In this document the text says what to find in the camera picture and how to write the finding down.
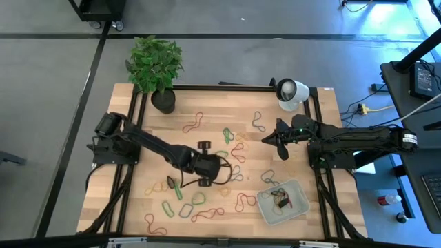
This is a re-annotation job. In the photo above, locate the black keyboard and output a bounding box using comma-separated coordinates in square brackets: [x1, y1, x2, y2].
[420, 172, 441, 221]

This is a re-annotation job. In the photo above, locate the wide green rubber band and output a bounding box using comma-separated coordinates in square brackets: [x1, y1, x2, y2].
[172, 181, 184, 201]

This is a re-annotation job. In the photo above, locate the silver aluminium bracket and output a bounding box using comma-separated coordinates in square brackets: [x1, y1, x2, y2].
[298, 240, 340, 248]
[107, 236, 148, 248]

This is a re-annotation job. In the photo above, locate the black desk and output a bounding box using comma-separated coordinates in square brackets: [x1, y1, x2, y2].
[380, 60, 441, 235]

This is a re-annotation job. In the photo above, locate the black diagonal pole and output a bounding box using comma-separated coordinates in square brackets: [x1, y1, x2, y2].
[392, 26, 441, 74]

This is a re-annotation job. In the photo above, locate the white cylindrical spot lamp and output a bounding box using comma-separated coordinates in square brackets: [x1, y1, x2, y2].
[275, 77, 311, 112]

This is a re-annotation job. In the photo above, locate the black labelled device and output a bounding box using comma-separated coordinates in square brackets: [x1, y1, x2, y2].
[409, 61, 439, 101]

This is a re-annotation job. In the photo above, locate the grey chair leg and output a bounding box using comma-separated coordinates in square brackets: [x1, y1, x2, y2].
[0, 150, 28, 167]

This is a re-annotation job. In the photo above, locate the black wheeled cart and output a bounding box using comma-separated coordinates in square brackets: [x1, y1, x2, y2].
[68, 0, 127, 32]

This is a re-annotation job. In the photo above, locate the plastic bottle red label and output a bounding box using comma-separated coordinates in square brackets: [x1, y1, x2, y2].
[376, 193, 403, 207]

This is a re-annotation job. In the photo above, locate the yellow power plug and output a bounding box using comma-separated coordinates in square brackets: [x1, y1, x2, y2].
[356, 102, 396, 116]

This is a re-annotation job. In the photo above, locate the white plastic bin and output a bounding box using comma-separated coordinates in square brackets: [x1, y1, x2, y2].
[256, 178, 311, 227]

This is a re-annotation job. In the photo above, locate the potted green plant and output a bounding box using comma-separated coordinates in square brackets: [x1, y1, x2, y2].
[124, 34, 185, 115]

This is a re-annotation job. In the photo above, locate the white paper sheet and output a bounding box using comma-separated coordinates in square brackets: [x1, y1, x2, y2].
[353, 161, 377, 175]

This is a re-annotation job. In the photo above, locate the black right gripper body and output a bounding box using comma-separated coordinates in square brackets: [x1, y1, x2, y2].
[277, 114, 320, 145]

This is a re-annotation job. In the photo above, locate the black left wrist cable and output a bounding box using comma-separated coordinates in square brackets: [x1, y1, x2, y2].
[178, 155, 234, 189]

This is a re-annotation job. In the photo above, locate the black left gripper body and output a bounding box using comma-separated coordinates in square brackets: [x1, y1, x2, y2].
[187, 153, 222, 180]

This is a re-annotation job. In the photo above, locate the white cable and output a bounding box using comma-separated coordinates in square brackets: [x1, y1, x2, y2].
[398, 92, 441, 122]

